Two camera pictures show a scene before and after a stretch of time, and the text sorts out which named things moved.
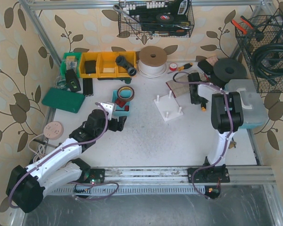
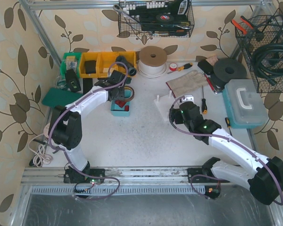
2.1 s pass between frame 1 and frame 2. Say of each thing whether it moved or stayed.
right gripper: moved
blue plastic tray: stayed
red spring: stayed
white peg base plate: stayed
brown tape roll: stayed
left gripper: moved
